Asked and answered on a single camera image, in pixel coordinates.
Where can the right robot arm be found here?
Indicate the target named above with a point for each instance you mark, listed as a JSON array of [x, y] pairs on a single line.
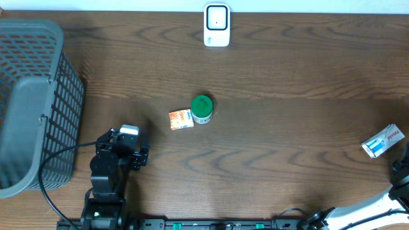
[[388, 208]]

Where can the grey plastic basket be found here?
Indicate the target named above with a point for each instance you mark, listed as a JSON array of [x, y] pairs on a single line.
[[42, 98]]

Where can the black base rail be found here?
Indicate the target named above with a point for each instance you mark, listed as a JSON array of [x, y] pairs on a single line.
[[161, 224]]

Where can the orange snack packet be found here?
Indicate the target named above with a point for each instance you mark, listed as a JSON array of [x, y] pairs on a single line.
[[181, 119]]

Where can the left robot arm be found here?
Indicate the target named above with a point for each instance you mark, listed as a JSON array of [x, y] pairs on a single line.
[[104, 204]]

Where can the white barcode scanner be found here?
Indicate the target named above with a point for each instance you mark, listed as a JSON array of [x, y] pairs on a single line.
[[217, 25]]

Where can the green lid jar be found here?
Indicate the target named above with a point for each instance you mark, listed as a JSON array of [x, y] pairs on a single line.
[[202, 109]]

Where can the white Panadol box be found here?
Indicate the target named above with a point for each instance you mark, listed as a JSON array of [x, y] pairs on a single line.
[[382, 141]]

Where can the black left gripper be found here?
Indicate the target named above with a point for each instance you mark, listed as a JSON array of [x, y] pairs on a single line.
[[103, 146]]

